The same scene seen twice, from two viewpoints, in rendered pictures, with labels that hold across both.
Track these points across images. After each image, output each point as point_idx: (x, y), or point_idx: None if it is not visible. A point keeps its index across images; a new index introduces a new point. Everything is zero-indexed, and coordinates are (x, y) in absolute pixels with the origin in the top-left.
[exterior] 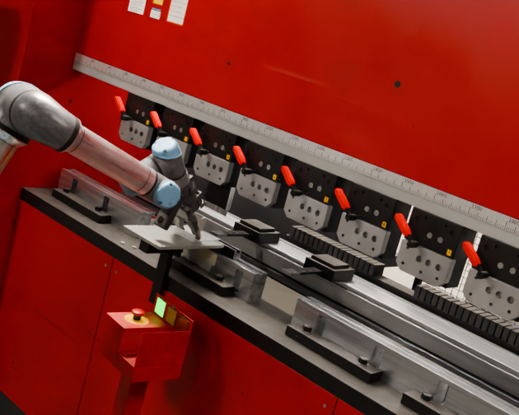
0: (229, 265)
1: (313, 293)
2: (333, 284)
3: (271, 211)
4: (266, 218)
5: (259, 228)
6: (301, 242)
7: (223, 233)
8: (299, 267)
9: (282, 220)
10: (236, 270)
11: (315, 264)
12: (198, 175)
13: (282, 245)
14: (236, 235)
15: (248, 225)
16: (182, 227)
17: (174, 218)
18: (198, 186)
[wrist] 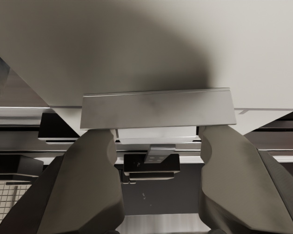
0: (33, 94)
1: (26, 125)
2: None
3: (192, 177)
4: (195, 167)
5: (130, 178)
6: (118, 168)
7: (153, 153)
8: (56, 149)
9: (175, 173)
10: (5, 92)
11: None
12: None
13: (117, 160)
14: (145, 157)
15: (154, 174)
16: (201, 133)
17: (259, 174)
18: (291, 165)
